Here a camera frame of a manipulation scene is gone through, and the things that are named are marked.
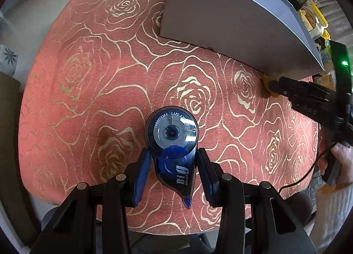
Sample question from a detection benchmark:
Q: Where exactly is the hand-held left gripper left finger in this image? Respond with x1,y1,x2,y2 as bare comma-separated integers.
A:
29,149,152,254

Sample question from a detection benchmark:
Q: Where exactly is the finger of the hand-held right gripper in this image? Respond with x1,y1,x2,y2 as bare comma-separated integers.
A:
269,77,331,99
290,97,336,122

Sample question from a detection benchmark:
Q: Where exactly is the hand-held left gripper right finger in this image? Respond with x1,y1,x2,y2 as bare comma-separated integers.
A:
196,148,317,254

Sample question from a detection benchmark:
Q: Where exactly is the tan gourd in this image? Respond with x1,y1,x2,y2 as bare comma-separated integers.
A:
261,75,282,98

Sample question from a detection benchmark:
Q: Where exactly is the blue correction tape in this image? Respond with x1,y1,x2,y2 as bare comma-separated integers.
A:
145,107,199,210

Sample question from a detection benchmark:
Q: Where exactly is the grey cardboard box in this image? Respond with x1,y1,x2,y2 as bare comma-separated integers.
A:
159,0,325,76

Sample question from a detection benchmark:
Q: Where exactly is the person's right forearm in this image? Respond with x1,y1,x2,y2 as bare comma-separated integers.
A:
310,179,353,254

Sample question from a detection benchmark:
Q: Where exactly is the person's right hand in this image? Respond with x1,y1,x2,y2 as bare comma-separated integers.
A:
317,133,353,186

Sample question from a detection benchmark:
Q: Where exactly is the clear jar yellow lid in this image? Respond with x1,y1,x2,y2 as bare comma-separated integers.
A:
298,4,330,40

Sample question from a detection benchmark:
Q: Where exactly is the brown chair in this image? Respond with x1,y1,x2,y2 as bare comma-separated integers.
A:
0,72,31,246

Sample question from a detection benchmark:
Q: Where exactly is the white floral bin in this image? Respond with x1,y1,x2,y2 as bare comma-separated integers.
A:
0,45,18,76

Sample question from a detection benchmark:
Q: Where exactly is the black cable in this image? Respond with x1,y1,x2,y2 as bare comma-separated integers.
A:
277,149,331,194

